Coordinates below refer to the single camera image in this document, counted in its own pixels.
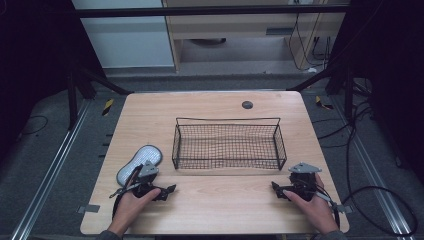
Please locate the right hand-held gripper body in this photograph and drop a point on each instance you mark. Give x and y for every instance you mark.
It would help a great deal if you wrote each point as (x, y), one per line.
(302, 182)

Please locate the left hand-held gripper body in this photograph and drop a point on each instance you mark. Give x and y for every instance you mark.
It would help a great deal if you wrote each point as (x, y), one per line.
(146, 181)

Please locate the person's right hand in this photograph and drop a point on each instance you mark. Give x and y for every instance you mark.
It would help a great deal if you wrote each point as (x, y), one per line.
(316, 210)

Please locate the person's left hand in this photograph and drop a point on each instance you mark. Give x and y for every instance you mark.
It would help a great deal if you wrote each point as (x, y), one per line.
(131, 210)

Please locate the silver mesh oval pad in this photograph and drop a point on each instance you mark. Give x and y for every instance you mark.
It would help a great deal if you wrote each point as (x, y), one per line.
(143, 158)

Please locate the yellow black striped tape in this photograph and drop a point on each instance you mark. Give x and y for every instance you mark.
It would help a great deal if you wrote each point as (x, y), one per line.
(322, 103)
(107, 107)

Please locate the grey round table grommet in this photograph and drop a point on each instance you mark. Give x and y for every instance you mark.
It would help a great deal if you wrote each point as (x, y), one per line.
(247, 105)

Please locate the black metal stand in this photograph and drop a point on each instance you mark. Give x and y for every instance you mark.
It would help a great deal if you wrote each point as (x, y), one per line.
(83, 86)
(336, 80)

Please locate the black curtain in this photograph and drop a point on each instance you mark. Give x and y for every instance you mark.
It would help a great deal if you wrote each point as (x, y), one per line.
(33, 60)
(390, 66)

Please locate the white cabinet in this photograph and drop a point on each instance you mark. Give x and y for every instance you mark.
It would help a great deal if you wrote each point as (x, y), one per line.
(126, 36)

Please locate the light wooden desk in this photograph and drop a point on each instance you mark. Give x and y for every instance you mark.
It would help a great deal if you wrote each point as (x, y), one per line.
(240, 26)

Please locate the grey metal table bracket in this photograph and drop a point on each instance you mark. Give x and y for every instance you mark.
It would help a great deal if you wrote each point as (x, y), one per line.
(345, 209)
(88, 208)

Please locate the metal floor rail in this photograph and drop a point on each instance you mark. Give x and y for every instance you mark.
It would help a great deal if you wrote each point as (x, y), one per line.
(50, 173)
(376, 176)

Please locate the black horizontal frame bar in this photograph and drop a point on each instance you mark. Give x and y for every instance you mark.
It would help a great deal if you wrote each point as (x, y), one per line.
(213, 10)

